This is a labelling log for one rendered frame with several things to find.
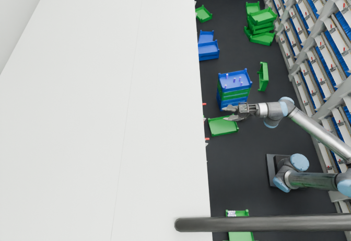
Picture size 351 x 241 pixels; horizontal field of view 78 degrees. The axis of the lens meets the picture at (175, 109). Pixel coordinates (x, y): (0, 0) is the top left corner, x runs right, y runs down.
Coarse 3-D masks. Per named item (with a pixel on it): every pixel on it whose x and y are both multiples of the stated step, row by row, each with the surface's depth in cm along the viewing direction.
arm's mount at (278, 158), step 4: (276, 156) 211; (280, 156) 211; (284, 156) 211; (288, 156) 211; (276, 160) 209; (276, 164) 208; (276, 168) 207; (276, 172) 207; (304, 172) 203; (308, 188) 200
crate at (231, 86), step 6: (234, 72) 230; (240, 72) 232; (246, 72) 230; (222, 78) 234; (228, 78) 233; (246, 78) 230; (222, 84) 230; (228, 84) 229; (234, 84) 228; (246, 84) 226; (222, 90) 225; (228, 90) 224
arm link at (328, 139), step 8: (288, 104) 141; (288, 112) 141; (296, 112) 139; (296, 120) 140; (304, 120) 137; (312, 120) 137; (304, 128) 139; (312, 128) 136; (320, 128) 135; (320, 136) 135; (328, 136) 133; (328, 144) 134; (336, 144) 131; (344, 144) 131; (336, 152) 133; (344, 152) 130; (344, 160) 133
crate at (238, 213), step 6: (246, 210) 196; (228, 234) 188; (234, 234) 189; (240, 234) 189; (246, 234) 188; (252, 234) 183; (234, 240) 186; (240, 240) 185; (246, 240) 185; (252, 240) 184
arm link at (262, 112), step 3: (264, 102) 132; (258, 105) 131; (261, 105) 129; (264, 105) 129; (261, 108) 128; (264, 108) 128; (261, 111) 128; (264, 111) 128; (261, 114) 129; (264, 114) 129; (261, 117) 131; (264, 117) 130
